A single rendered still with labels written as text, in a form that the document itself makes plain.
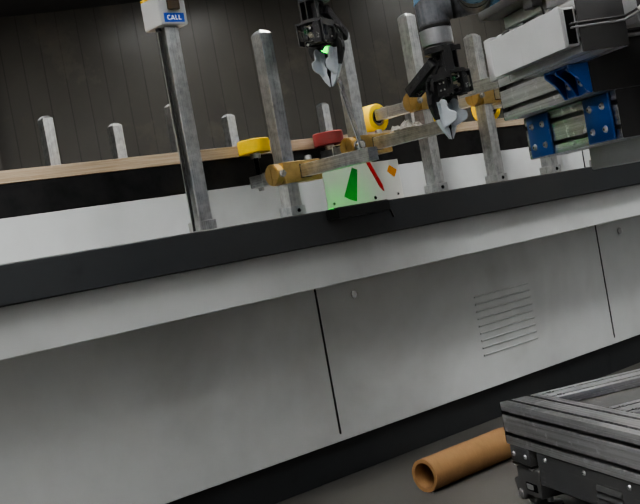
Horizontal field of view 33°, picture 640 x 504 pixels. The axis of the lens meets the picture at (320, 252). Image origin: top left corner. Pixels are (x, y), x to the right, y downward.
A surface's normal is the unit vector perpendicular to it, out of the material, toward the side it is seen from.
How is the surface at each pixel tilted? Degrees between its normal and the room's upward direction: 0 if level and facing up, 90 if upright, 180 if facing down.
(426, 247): 90
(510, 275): 90
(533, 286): 90
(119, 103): 90
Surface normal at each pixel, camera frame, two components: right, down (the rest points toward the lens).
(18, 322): 0.64, -0.10
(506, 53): -0.94, 0.18
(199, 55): 0.28, -0.03
